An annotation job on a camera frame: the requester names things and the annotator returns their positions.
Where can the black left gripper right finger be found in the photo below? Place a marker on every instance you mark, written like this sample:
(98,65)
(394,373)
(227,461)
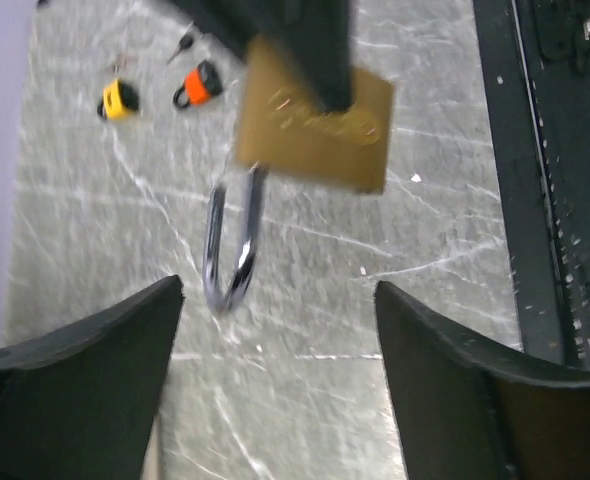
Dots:
(468,407)

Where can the brass padlock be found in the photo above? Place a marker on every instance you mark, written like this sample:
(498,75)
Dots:
(281,131)

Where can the orange padlock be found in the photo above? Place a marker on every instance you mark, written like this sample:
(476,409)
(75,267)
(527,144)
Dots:
(199,86)

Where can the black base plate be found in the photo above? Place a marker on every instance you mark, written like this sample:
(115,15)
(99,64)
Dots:
(535,58)

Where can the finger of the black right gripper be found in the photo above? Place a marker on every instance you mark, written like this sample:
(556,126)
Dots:
(312,36)

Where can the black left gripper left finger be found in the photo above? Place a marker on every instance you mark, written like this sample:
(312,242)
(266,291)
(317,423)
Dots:
(80,402)

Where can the yellow padlock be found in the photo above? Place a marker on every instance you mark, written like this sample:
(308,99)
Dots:
(119,100)

